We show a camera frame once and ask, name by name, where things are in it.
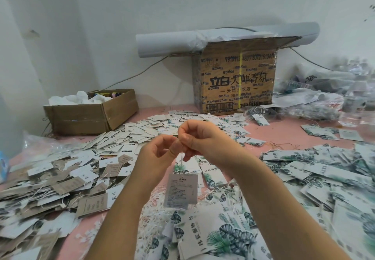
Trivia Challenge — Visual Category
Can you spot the person's right hand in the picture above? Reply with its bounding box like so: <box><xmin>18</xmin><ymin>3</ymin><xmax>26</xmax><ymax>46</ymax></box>
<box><xmin>177</xmin><ymin>120</ymin><xmax>259</xmax><ymax>176</ymax></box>

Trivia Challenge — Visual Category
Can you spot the person's left hand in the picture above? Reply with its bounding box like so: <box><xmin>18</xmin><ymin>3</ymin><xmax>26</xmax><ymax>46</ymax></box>
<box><xmin>129</xmin><ymin>134</ymin><xmax>185</xmax><ymax>196</ymax></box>

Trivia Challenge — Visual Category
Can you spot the heap of small tags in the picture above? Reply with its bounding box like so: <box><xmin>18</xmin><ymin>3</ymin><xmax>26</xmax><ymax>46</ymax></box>
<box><xmin>82</xmin><ymin>110</ymin><xmax>267</xmax><ymax>152</ymax></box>

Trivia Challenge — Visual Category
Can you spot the single white leaf print tag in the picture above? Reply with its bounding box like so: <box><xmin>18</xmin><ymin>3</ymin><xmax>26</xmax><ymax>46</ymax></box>
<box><xmin>163</xmin><ymin>172</ymin><xmax>199</xmax><ymax>211</ymax></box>

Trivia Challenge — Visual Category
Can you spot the pile of white strings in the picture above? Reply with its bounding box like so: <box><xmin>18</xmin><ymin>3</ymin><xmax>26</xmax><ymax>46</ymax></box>
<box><xmin>79</xmin><ymin>204</ymin><xmax>200</xmax><ymax>260</ymax></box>

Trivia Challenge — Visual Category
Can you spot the pile of brown white tags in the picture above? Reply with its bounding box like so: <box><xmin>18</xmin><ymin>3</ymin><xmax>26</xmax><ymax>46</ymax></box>
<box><xmin>0</xmin><ymin>148</ymin><xmax>134</xmax><ymax>260</ymax></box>

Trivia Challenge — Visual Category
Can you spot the pile of green leaf tags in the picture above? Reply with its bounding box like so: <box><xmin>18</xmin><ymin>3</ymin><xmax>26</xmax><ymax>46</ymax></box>
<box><xmin>146</xmin><ymin>142</ymin><xmax>375</xmax><ymax>260</ymax></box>

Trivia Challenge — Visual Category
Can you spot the person's right forearm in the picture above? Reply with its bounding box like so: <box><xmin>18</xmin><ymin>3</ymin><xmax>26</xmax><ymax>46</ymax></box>
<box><xmin>236</xmin><ymin>157</ymin><xmax>351</xmax><ymax>260</ymax></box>

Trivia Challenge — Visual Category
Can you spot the person's left forearm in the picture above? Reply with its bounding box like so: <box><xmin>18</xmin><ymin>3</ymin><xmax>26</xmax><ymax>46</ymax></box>
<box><xmin>85</xmin><ymin>187</ymin><xmax>159</xmax><ymax>260</ymax></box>

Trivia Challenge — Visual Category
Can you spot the large printed cardboard box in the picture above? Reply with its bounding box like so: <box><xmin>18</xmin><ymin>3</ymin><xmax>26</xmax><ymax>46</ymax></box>
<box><xmin>192</xmin><ymin>36</ymin><xmax>301</xmax><ymax>116</ymax></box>

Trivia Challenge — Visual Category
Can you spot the small open cardboard box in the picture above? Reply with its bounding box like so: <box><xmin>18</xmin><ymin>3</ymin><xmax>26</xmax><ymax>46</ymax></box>
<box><xmin>43</xmin><ymin>89</ymin><xmax>139</xmax><ymax>136</ymax></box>

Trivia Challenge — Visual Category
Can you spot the white crumpled material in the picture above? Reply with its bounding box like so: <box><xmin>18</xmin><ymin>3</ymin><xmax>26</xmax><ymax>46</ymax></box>
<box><xmin>47</xmin><ymin>91</ymin><xmax>113</xmax><ymax>106</ymax></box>

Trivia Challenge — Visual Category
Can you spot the white roll in plastic wrap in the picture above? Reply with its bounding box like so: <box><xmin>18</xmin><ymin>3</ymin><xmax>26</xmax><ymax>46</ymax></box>
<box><xmin>135</xmin><ymin>22</ymin><xmax>321</xmax><ymax>59</ymax></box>

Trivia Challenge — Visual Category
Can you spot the clear plastic bag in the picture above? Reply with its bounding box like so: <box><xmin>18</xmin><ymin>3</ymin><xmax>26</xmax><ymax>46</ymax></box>
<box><xmin>22</xmin><ymin>133</ymin><xmax>70</xmax><ymax>159</ymax></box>

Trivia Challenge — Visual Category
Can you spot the heap of clear plastic bags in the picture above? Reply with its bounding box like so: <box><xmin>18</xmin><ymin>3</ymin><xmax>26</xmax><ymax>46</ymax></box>
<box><xmin>274</xmin><ymin>57</ymin><xmax>375</xmax><ymax>126</ymax></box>

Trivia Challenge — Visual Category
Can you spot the blue tissue pack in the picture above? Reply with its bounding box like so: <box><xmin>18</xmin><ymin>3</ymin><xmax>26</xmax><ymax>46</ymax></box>
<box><xmin>0</xmin><ymin>150</ymin><xmax>9</xmax><ymax>183</ymax></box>

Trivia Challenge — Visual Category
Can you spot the black cable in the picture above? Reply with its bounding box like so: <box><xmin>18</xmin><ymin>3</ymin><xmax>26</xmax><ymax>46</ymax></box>
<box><xmin>98</xmin><ymin>55</ymin><xmax>171</xmax><ymax>93</ymax></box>

